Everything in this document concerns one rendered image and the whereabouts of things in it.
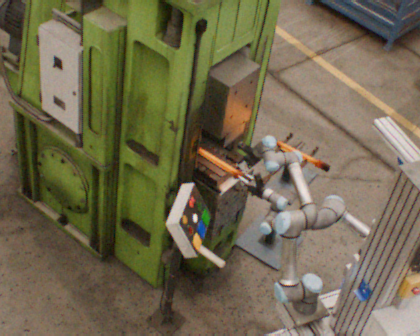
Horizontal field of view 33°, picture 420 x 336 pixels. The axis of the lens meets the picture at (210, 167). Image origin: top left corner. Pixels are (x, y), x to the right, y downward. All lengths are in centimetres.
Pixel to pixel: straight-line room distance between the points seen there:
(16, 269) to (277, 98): 305
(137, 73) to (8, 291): 188
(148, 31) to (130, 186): 128
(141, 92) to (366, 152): 292
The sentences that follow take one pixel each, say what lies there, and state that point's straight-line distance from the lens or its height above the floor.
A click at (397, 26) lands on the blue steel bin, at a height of 30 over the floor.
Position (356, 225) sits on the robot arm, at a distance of 436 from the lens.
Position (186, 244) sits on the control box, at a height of 104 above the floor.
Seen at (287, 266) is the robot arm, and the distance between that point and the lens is 395.
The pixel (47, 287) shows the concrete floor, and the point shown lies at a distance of 518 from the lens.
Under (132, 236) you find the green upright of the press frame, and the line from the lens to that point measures 501.
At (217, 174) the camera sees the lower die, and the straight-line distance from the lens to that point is 458.
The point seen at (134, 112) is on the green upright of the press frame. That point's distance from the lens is 434.
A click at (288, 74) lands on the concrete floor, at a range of 728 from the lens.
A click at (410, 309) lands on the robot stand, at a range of 390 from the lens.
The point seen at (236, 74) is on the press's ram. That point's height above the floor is 176.
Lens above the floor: 416
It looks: 43 degrees down
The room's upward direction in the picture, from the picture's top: 10 degrees clockwise
